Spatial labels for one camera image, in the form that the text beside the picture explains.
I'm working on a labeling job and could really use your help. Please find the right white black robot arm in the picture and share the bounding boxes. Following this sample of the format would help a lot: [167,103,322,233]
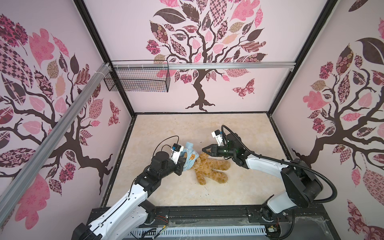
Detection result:
[202,131,324,218]

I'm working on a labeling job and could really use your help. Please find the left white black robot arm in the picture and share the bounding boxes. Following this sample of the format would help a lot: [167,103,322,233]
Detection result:
[72,151,187,240]

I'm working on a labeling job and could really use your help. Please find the light blue fleece hoodie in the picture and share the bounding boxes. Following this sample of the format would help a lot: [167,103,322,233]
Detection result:
[182,142,200,171]

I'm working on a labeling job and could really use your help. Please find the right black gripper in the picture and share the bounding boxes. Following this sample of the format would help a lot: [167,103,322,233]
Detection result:
[202,144,236,158]

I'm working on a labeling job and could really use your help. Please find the aluminium rail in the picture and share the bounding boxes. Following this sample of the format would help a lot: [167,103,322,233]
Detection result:
[113,61,296,70]
[1,63,111,224]

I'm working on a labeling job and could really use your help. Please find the white slotted cable duct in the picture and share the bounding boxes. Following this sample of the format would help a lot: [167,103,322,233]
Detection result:
[125,226,267,240]

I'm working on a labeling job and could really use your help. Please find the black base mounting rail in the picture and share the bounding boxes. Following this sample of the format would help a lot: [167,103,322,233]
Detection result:
[85,201,339,240]

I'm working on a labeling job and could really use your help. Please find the black wire mesh basket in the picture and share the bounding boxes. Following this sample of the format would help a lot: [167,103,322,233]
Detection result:
[104,60,171,93]

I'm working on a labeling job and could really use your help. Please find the right black corrugated cable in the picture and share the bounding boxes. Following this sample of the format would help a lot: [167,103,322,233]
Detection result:
[221,124,338,205]

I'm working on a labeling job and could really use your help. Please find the brown plush teddy bear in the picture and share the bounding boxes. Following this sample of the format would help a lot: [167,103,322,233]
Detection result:
[191,153,231,186]

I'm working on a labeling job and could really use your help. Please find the rear aluminium rail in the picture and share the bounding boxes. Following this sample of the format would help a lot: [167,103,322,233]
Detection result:
[113,61,296,70]

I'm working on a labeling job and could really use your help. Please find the left aluminium rail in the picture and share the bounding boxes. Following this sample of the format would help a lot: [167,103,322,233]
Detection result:
[1,63,111,224]

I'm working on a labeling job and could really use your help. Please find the left thin black cable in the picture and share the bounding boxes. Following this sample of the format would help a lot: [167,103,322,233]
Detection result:
[152,134,180,158]

